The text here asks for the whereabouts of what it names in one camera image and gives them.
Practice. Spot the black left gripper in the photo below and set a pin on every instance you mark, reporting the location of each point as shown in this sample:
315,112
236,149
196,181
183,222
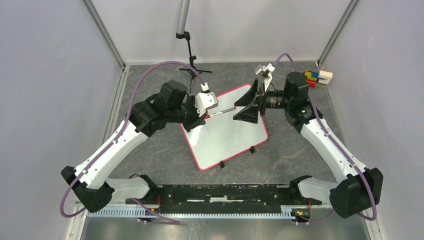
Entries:
197,121

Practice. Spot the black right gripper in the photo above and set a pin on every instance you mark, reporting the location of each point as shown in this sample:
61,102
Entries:
249,114

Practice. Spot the white marker pen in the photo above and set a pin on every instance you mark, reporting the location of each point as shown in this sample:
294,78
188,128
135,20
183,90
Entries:
216,113

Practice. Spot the pink-framed whiteboard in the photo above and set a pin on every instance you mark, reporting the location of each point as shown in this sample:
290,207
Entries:
223,138

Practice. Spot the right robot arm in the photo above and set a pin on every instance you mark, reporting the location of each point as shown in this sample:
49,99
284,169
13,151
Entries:
357,189

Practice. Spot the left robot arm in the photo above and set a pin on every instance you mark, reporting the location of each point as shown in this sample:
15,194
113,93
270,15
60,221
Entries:
90,181

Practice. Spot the colourful toy block stack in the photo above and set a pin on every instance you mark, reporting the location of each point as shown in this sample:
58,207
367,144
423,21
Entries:
320,78

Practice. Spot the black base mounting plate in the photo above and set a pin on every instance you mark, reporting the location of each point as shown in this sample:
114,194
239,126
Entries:
224,198

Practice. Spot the grey metal pole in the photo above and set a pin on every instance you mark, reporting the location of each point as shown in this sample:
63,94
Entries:
182,19

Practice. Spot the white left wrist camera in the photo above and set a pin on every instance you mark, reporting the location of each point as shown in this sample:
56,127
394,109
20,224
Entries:
205,102

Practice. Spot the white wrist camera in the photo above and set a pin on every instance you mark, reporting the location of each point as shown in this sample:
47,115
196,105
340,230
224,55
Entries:
265,72
205,102

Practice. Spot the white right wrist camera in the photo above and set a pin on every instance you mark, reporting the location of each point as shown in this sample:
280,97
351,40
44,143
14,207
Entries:
265,72

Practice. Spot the black camera tripod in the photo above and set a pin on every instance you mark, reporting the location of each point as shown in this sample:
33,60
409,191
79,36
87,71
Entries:
186,36

